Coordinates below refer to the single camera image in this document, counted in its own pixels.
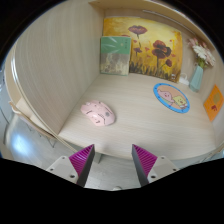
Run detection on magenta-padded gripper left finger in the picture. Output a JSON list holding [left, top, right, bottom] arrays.
[[45, 143, 96, 188]]

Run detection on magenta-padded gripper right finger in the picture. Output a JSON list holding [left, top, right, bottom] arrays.
[[131, 143, 180, 187]]

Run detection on pink computer mouse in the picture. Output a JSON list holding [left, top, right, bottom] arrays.
[[80, 100, 116, 127]]

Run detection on round cartoon mouse pad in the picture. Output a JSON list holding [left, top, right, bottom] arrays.
[[152, 82, 191, 114]]

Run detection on orange book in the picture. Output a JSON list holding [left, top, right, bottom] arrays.
[[203, 84, 224, 123]]

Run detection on pale green vase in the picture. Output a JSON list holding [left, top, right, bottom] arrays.
[[189, 64, 204, 93]]

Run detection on green cover book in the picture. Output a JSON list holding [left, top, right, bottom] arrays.
[[100, 35, 132, 77]]

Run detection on poppy flower painting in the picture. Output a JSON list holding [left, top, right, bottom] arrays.
[[102, 17, 184, 83]]

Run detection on pink and white flowers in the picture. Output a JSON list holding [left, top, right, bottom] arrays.
[[187, 37, 217, 70]]

